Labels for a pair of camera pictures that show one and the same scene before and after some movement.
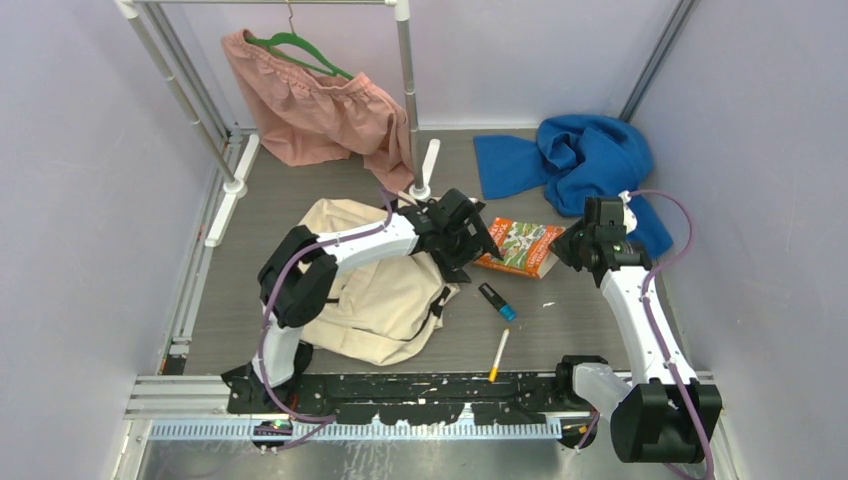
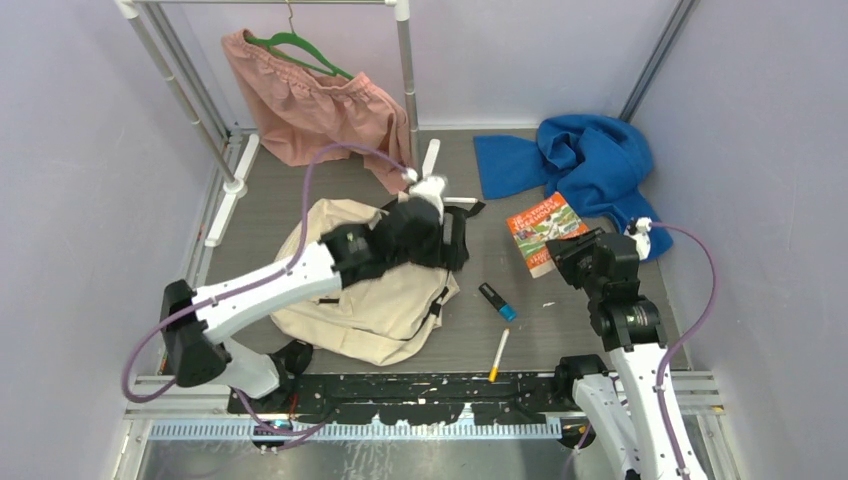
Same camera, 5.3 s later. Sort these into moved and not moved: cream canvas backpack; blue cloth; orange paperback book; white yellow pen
Moved: orange paperback book
Not moved: blue cloth; white yellow pen; cream canvas backpack
